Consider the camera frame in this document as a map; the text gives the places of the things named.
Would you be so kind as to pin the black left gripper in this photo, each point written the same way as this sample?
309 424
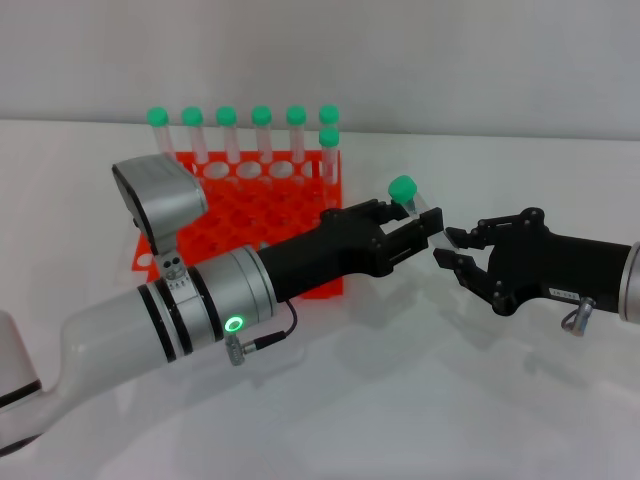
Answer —
330 250

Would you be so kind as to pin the clear test tube green cap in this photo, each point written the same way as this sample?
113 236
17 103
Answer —
329 137
192 116
261 115
295 115
329 113
402 187
158 116
226 116

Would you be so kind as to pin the orange plastic test tube rack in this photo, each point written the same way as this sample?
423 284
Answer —
280 210

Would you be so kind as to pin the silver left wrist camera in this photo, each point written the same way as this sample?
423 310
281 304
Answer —
160 195

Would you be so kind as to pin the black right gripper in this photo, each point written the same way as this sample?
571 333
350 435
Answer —
550 265

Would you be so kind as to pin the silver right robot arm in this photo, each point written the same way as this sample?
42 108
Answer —
631 285

